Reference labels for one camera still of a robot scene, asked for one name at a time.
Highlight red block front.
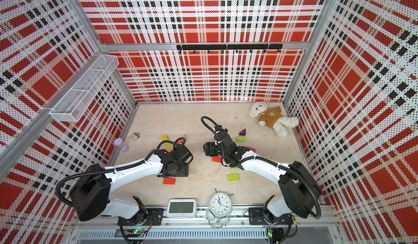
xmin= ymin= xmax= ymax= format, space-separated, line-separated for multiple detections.
xmin=163 ymin=178 xmax=176 ymax=185

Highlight red block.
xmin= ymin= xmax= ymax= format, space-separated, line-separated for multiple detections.
xmin=163 ymin=178 xmax=176 ymax=185
xmin=212 ymin=156 xmax=222 ymax=163

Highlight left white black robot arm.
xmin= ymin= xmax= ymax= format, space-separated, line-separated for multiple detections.
xmin=55 ymin=145 xmax=193 ymax=226

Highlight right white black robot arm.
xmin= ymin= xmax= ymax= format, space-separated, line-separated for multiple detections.
xmin=203 ymin=129 xmax=322 ymax=224

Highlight red block centre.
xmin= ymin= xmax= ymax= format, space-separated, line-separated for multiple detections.
xmin=212 ymin=156 xmax=222 ymax=163

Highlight purple triangle block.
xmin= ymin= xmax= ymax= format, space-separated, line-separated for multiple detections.
xmin=239 ymin=129 xmax=247 ymax=136

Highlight magenta block right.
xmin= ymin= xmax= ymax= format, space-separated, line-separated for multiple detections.
xmin=247 ymin=147 xmax=256 ymax=153

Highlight green block front right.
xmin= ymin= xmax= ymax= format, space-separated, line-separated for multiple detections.
xmin=227 ymin=173 xmax=240 ymax=182

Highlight white digital display device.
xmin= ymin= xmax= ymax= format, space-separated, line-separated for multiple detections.
xmin=166 ymin=198 xmax=198 ymax=219

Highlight small brown white object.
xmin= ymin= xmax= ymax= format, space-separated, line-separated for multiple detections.
xmin=130 ymin=133 xmax=140 ymax=141

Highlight white teddy bear brown shirt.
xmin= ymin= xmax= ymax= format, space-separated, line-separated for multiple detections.
xmin=248 ymin=102 xmax=299 ymax=137

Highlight white analog alarm clock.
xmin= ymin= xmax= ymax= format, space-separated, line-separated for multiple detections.
xmin=206 ymin=190 xmax=233 ymax=229

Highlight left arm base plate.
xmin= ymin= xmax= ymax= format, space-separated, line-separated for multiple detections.
xmin=118 ymin=208 xmax=164 ymax=227

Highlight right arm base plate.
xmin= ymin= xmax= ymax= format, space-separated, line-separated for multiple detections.
xmin=248 ymin=207 xmax=291 ymax=226

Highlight black hook rail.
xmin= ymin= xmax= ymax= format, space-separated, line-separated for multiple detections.
xmin=176 ymin=43 xmax=284 ymax=52

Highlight white wire mesh basket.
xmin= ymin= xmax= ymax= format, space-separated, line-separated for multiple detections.
xmin=50 ymin=54 xmax=119 ymax=122

